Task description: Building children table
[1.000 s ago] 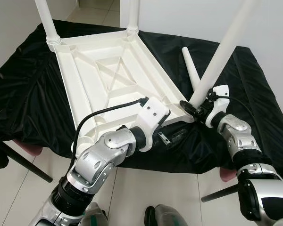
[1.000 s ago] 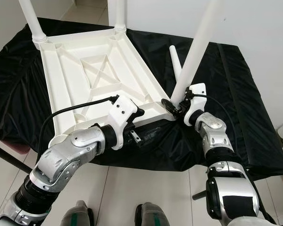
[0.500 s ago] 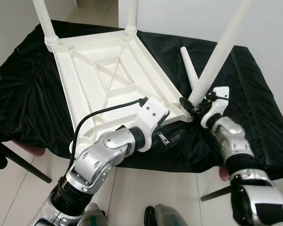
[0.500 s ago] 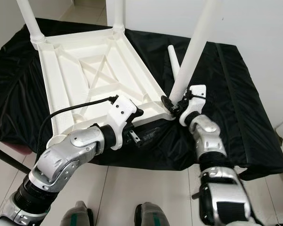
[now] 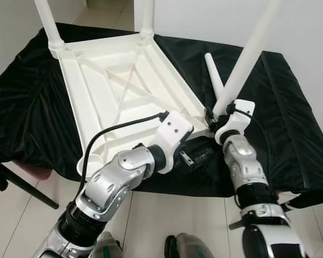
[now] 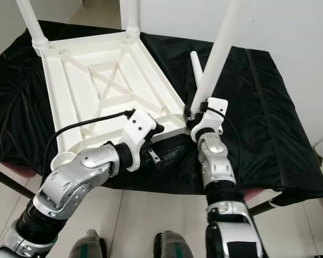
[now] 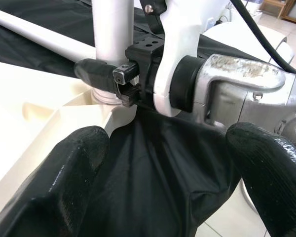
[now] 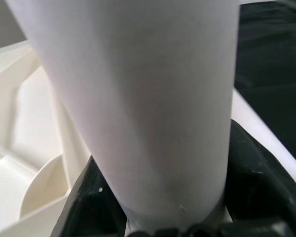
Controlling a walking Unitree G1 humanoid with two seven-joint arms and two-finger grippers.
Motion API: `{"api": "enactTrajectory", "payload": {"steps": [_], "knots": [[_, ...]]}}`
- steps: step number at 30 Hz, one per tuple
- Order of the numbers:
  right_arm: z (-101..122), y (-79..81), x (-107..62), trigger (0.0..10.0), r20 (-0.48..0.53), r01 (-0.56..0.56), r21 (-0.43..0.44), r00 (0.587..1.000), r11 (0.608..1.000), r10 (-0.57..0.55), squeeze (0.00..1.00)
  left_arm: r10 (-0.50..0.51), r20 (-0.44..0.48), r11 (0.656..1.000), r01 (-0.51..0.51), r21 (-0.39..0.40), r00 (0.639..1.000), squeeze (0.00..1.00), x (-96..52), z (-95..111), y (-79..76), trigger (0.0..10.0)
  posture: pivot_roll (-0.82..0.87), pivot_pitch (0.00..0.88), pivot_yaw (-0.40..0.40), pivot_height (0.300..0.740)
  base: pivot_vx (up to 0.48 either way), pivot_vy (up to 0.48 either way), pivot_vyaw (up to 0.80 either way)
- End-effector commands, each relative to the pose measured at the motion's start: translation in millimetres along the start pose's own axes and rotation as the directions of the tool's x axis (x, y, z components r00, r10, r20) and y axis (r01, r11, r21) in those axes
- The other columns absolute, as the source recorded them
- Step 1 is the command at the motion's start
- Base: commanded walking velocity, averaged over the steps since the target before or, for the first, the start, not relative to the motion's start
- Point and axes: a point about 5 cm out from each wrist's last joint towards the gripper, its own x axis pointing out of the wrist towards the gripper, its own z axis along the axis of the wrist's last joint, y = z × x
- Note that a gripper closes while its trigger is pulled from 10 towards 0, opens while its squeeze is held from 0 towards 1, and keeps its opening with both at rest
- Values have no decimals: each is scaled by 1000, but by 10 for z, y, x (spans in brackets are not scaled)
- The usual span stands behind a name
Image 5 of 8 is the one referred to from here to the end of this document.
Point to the black metal table leg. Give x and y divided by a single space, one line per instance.
32 188
236 223

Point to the grey robot left leg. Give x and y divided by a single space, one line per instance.
107 247

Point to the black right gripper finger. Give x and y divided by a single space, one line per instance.
208 115

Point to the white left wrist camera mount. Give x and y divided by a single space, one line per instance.
175 129

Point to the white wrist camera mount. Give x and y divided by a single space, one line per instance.
175 129
239 113

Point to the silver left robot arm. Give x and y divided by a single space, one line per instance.
107 183

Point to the grey robot right leg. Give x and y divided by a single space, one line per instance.
188 247

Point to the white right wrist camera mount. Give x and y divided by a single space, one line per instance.
239 113

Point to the white plastic table top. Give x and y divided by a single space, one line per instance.
107 75

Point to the grey robot leg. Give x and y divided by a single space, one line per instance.
107 247
188 247

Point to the black table cloth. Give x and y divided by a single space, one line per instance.
301 107

